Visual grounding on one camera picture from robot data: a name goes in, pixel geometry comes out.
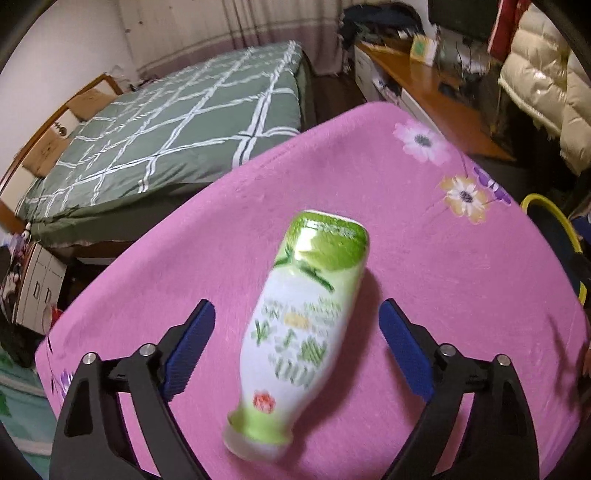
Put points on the green plaid bedcover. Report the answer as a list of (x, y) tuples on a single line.
[(161, 138)]

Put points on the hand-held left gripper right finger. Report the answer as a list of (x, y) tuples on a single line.
[(406, 350)]

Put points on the dark clothes pile by nightstand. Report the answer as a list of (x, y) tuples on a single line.
[(14, 341)]

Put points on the green white plastic bottle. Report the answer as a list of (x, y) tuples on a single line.
[(295, 332)]

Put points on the black bag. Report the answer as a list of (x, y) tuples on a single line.
[(378, 23)]

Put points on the white nightstand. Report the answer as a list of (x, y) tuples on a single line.
[(41, 286)]

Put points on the red striped garment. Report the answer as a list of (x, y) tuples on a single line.
[(505, 23)]

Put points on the wooden desk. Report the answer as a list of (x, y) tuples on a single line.
[(425, 87)]

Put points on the cream puffer jacket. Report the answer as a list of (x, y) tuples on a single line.
[(540, 78)]

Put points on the black monitor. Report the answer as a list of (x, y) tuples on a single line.
[(461, 18)]

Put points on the small green box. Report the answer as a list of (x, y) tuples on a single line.
[(422, 48)]

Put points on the yellow-rimmed chair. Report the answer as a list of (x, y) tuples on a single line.
[(549, 230)]

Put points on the brown pillow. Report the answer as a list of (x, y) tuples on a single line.
[(90, 104), (46, 154)]

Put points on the wooden bed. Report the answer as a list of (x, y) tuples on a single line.
[(51, 124)]

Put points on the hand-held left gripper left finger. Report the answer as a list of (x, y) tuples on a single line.
[(189, 350)]

